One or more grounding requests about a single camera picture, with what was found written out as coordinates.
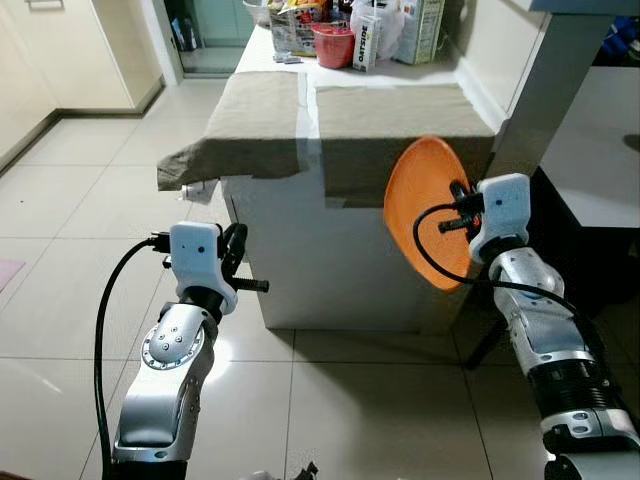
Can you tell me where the brown grey table cloth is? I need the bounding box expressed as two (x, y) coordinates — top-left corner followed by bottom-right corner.
(157, 70), (499, 208)

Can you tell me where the white plastic bag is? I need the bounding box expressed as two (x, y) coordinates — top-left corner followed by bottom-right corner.
(348, 0), (407, 53)

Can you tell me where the white counter cabinet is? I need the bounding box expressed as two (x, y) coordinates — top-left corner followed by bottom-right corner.
(222, 22), (501, 333)

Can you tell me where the white black robot leg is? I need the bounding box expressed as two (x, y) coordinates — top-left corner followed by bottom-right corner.
(243, 464), (319, 480)

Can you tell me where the white oat milk carton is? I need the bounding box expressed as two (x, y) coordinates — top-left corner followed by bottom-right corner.
(351, 14), (384, 73)

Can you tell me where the orange oval plate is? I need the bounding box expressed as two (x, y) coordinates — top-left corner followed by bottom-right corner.
(384, 136), (477, 293)

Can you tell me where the white bar counter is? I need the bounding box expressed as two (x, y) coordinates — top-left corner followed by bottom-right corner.
(488, 0), (640, 186)

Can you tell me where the blue bag with white straps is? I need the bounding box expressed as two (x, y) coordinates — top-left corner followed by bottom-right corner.
(598, 15), (640, 67)

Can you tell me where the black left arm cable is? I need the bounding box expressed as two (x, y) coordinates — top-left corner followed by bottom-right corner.
(94, 235), (171, 473)

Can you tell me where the colourful snack packet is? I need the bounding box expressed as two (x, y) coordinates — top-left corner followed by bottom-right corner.
(268, 0), (331, 57)

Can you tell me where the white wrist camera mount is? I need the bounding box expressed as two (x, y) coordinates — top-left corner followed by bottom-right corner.
(468, 174), (531, 266)
(168, 222), (239, 317)

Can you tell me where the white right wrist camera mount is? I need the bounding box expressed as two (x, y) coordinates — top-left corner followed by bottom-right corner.
(468, 174), (531, 266)

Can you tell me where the pink floor mat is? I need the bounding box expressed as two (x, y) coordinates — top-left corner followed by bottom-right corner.
(0, 258), (27, 293)

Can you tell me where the red plastic bucket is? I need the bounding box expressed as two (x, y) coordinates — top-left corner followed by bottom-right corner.
(312, 22), (357, 69)

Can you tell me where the beige cupboard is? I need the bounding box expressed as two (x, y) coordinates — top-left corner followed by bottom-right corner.
(0, 0), (166, 171)

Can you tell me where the black table leg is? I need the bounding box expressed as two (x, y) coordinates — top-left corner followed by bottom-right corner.
(465, 322), (507, 371)

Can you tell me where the green white cardboard box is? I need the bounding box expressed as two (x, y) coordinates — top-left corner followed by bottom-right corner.
(395, 0), (447, 67)

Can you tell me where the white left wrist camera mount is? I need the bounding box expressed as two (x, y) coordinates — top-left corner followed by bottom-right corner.
(168, 222), (239, 317)

